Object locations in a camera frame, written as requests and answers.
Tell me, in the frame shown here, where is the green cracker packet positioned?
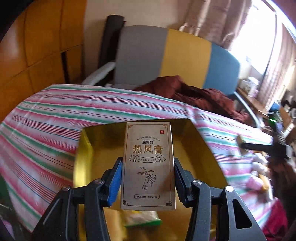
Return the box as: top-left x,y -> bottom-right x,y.
123,210 -> 162,227

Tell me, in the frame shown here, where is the kraft paper ointment box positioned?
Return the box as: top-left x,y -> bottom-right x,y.
120,121 -> 176,211

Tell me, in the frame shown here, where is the red pillow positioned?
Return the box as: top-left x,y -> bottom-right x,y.
262,199 -> 288,241

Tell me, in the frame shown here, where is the wooden desk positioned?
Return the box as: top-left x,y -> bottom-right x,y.
236,87 -> 267,118

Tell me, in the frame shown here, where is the gold open storage box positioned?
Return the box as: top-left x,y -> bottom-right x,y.
73,119 -> 227,240

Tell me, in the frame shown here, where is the striped bed sheet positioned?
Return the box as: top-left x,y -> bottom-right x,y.
1,84 -> 274,231

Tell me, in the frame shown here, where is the dark red jacket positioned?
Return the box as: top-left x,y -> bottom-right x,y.
134,75 -> 249,123

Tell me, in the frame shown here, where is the pink patterned curtain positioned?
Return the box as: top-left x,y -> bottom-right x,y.
179,0 -> 252,50

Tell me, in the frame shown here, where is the grey yellow blue chair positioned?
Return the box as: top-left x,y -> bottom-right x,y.
82,26 -> 260,128

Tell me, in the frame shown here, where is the black rolled mat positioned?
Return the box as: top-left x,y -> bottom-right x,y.
98,15 -> 125,68

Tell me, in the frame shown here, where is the orange wooden wardrobe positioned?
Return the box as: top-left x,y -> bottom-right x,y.
1,1 -> 86,120

